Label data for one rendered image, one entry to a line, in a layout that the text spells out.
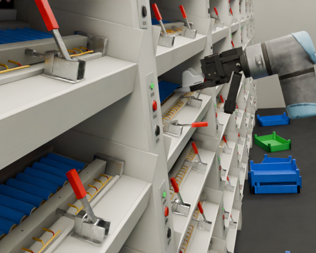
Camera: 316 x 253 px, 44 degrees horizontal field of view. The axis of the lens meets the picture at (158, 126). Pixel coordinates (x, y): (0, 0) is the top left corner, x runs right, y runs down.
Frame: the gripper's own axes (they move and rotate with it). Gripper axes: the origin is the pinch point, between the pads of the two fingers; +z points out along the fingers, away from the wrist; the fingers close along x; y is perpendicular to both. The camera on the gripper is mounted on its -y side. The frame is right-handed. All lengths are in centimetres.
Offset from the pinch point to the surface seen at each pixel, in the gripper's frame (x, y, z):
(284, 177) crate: -136, -90, -13
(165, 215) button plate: 48, -14, -4
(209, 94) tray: -17.7, -5.9, -4.4
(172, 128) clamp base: 27.7, -4.0, -3.3
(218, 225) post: -18, -53, 6
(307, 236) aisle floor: -84, -102, -20
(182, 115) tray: 11.3, -4.9, -1.8
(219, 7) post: -88, 22, -7
